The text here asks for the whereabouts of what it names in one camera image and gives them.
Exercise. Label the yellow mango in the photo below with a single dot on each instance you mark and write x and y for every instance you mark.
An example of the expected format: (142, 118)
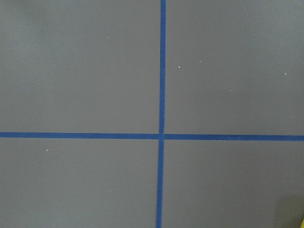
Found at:
(302, 224)

